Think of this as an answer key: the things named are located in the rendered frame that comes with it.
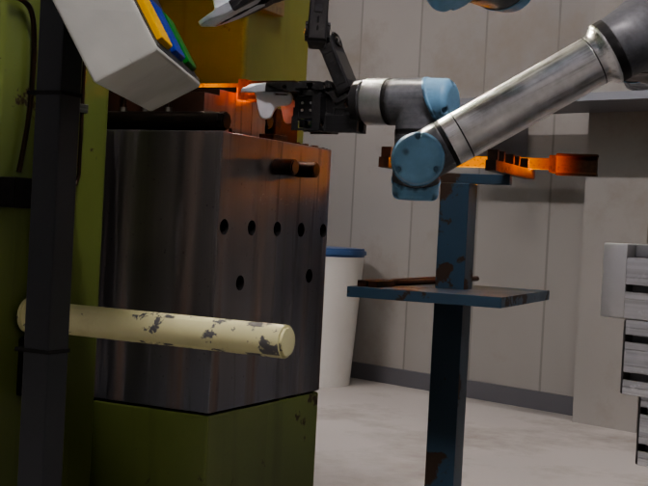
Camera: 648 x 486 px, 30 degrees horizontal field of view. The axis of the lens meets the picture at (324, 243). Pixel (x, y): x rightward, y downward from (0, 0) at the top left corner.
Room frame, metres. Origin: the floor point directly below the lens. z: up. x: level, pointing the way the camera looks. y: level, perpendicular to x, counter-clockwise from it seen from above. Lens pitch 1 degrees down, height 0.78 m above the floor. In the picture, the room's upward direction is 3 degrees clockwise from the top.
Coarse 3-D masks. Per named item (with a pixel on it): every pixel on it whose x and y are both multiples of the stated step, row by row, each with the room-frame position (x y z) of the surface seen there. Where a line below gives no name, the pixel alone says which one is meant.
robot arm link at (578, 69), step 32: (640, 0) 1.76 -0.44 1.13; (608, 32) 1.73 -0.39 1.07; (640, 32) 1.72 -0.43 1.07; (544, 64) 1.75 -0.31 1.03; (576, 64) 1.74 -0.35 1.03; (608, 64) 1.73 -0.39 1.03; (640, 64) 1.74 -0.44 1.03; (480, 96) 1.77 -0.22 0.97; (512, 96) 1.74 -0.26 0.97; (544, 96) 1.74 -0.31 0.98; (576, 96) 1.76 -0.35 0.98; (448, 128) 1.75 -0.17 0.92; (480, 128) 1.75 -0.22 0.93; (512, 128) 1.76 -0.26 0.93; (416, 160) 1.73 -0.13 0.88; (448, 160) 1.76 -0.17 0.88
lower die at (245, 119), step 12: (120, 96) 2.03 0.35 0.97; (180, 96) 1.97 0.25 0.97; (192, 96) 1.96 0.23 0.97; (204, 96) 1.95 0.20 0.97; (216, 96) 1.98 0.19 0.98; (228, 96) 2.02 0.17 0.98; (108, 108) 2.04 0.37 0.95; (132, 108) 2.02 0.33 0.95; (180, 108) 1.97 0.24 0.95; (192, 108) 1.96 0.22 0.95; (204, 108) 1.95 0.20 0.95; (216, 108) 1.99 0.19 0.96; (228, 108) 2.02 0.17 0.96; (240, 108) 2.05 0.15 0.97; (252, 108) 2.09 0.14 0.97; (240, 120) 2.05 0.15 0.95; (252, 120) 2.09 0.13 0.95; (264, 120) 2.13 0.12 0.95; (240, 132) 2.06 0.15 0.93; (252, 132) 2.09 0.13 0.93; (264, 132) 2.13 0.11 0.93
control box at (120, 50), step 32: (64, 0) 1.33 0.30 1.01; (96, 0) 1.33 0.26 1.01; (128, 0) 1.33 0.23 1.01; (96, 32) 1.33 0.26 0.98; (128, 32) 1.33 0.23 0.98; (96, 64) 1.33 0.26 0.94; (128, 64) 1.33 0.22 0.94; (160, 64) 1.40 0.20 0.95; (128, 96) 1.49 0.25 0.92; (160, 96) 1.60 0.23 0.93
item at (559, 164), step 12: (480, 156) 2.51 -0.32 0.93; (552, 156) 2.45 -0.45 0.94; (564, 156) 2.45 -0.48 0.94; (576, 156) 2.44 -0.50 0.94; (588, 156) 2.43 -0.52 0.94; (528, 168) 2.47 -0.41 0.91; (540, 168) 2.46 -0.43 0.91; (552, 168) 2.45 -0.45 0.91; (564, 168) 2.45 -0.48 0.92; (576, 168) 2.45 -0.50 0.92; (588, 168) 2.44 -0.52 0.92
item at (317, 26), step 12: (312, 0) 1.57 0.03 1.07; (324, 0) 1.57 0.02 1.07; (312, 12) 1.57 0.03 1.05; (324, 12) 1.57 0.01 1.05; (312, 24) 1.57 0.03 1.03; (324, 24) 1.57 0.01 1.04; (312, 36) 1.57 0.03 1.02; (324, 36) 1.57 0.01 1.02; (312, 48) 1.60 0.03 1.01; (324, 48) 1.60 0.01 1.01
